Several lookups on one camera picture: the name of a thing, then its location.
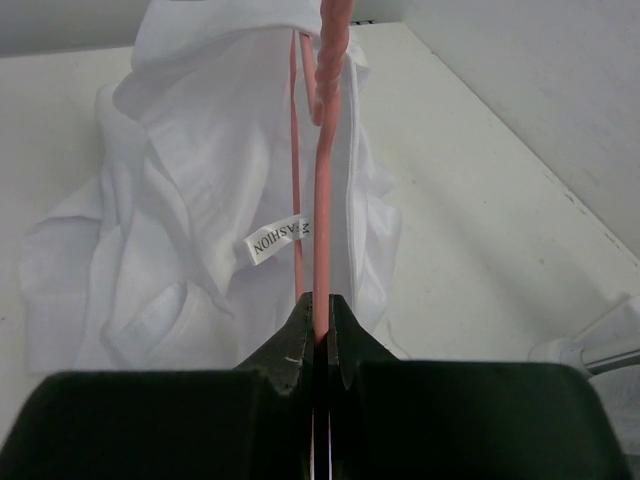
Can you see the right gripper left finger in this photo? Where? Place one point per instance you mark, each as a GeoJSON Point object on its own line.
{"type": "Point", "coordinates": [249, 422]}

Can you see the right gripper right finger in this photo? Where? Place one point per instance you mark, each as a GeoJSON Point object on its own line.
{"type": "Point", "coordinates": [428, 419]}

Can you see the white shirt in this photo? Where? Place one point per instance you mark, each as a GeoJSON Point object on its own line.
{"type": "Point", "coordinates": [192, 246]}

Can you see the pink wire hanger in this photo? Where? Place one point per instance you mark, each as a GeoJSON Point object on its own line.
{"type": "Point", "coordinates": [322, 71]}

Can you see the white clothes rack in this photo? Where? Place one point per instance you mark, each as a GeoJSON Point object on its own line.
{"type": "Point", "coordinates": [607, 344]}

